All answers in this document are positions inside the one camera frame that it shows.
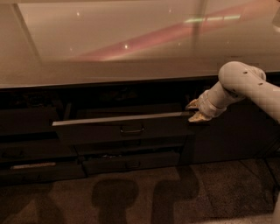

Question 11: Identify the dark grey cabinet door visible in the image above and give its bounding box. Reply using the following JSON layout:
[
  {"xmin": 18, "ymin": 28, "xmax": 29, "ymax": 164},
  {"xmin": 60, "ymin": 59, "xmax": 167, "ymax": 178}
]
[{"xmin": 179, "ymin": 100, "xmax": 280, "ymax": 165}]

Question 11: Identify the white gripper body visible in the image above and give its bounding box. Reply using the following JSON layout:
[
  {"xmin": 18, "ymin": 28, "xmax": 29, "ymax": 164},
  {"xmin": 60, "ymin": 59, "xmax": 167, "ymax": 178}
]
[{"xmin": 198, "ymin": 90, "xmax": 226, "ymax": 118}]

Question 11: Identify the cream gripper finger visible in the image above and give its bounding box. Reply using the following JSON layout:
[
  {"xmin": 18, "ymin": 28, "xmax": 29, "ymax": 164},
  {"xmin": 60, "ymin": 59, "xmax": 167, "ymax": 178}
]
[
  {"xmin": 185, "ymin": 99, "xmax": 199, "ymax": 110},
  {"xmin": 188, "ymin": 111, "xmax": 211, "ymax": 123}
]

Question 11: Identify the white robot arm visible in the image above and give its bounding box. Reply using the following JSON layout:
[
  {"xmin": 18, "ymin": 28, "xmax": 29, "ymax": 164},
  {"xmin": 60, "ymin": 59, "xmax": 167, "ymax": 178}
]
[{"xmin": 185, "ymin": 61, "xmax": 280, "ymax": 123}]

